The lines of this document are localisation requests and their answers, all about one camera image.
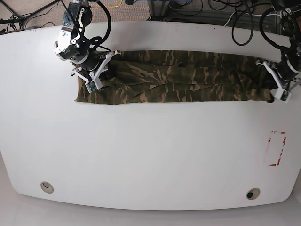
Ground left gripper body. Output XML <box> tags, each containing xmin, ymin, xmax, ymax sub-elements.
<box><xmin>277</xmin><ymin>60</ymin><xmax>301</xmax><ymax>81</ymax></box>

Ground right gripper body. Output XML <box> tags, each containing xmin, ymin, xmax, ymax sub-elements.
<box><xmin>79</xmin><ymin>53</ymin><xmax>106</xmax><ymax>75</ymax></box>

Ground camouflage T-shirt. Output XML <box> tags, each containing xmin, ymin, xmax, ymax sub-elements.
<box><xmin>76</xmin><ymin>50</ymin><xmax>276</xmax><ymax>105</ymax></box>

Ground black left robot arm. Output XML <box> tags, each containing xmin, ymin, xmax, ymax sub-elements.
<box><xmin>231</xmin><ymin>0</ymin><xmax>301</xmax><ymax>81</ymax></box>

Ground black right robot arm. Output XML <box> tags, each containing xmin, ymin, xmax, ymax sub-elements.
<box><xmin>54</xmin><ymin>0</ymin><xmax>111</xmax><ymax>73</ymax></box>

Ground black tripod legs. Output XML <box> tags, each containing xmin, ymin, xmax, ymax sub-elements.
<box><xmin>0</xmin><ymin>0</ymin><xmax>66</xmax><ymax>31</ymax></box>

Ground red tape rectangle marking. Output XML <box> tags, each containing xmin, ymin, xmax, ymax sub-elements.
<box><xmin>266</xmin><ymin>131</ymin><xmax>286</xmax><ymax>166</ymax></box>

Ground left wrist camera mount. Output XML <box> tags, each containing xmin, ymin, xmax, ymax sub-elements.
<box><xmin>255</xmin><ymin>60</ymin><xmax>301</xmax><ymax>103</ymax></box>

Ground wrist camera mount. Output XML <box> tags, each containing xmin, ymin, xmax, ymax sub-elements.
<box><xmin>71</xmin><ymin>50</ymin><xmax>121</xmax><ymax>94</ymax></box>
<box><xmin>255</xmin><ymin>60</ymin><xmax>301</xmax><ymax>103</ymax></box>

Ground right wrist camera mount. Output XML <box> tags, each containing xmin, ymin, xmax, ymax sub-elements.
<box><xmin>71</xmin><ymin>50</ymin><xmax>121</xmax><ymax>94</ymax></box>

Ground white cable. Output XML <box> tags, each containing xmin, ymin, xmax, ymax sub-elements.
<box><xmin>223</xmin><ymin>9</ymin><xmax>283</xmax><ymax>27</ymax></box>

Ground aluminium frame post base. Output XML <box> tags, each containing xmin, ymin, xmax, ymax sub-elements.
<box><xmin>147</xmin><ymin>0</ymin><xmax>171</xmax><ymax>21</ymax></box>

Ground right table cable grommet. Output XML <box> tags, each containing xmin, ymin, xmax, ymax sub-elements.
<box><xmin>246</xmin><ymin>188</ymin><xmax>261</xmax><ymax>200</ymax></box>

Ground table cable grommet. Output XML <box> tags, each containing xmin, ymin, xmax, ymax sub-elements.
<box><xmin>246</xmin><ymin>188</ymin><xmax>261</xmax><ymax>200</ymax></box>
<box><xmin>40</xmin><ymin>181</ymin><xmax>54</xmax><ymax>194</ymax></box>

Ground left table cable grommet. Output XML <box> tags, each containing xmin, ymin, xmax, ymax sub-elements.
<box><xmin>40</xmin><ymin>181</ymin><xmax>54</xmax><ymax>194</ymax></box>

